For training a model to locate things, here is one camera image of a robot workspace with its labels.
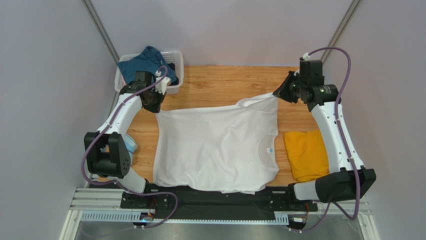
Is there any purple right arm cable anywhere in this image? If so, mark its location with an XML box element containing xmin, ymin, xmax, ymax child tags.
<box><xmin>301</xmin><ymin>46</ymin><xmax>362</xmax><ymax>233</ymax></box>

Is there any aluminium frame rail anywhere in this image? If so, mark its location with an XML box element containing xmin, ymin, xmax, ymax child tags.
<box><xmin>67</xmin><ymin>188</ymin><xmax>380</xmax><ymax>240</ymax></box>

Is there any folded yellow t shirt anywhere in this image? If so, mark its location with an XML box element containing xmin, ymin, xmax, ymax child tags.
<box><xmin>283</xmin><ymin>130</ymin><xmax>330</xmax><ymax>183</ymax></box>

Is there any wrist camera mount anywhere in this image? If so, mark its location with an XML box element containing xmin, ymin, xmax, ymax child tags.
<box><xmin>299</xmin><ymin>57</ymin><xmax>325</xmax><ymax>86</ymax></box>
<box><xmin>155</xmin><ymin>70</ymin><xmax>171</xmax><ymax>95</ymax></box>

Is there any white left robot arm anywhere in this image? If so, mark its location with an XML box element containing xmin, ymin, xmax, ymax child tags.
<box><xmin>80</xmin><ymin>66</ymin><xmax>171</xmax><ymax>196</ymax></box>

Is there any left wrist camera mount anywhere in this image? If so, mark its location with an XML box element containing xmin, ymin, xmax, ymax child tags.
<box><xmin>155</xmin><ymin>70</ymin><xmax>171</xmax><ymax>95</ymax></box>

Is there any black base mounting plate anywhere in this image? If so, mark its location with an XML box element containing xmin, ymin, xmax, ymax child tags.
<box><xmin>118</xmin><ymin>183</ymin><xmax>319</xmax><ymax>221</ymax></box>

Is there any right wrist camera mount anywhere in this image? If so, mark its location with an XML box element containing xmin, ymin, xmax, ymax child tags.
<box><xmin>299</xmin><ymin>57</ymin><xmax>325</xmax><ymax>86</ymax></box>

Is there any blue t shirt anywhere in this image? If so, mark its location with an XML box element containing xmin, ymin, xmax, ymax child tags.
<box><xmin>117</xmin><ymin>46</ymin><xmax>179</xmax><ymax>86</ymax></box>

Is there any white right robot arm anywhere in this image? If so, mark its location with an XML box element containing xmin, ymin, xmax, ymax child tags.
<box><xmin>273</xmin><ymin>58</ymin><xmax>377</xmax><ymax>203</ymax></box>

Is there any white t shirt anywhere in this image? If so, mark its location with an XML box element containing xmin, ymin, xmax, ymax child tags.
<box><xmin>153</xmin><ymin>93</ymin><xmax>279</xmax><ymax>194</ymax></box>

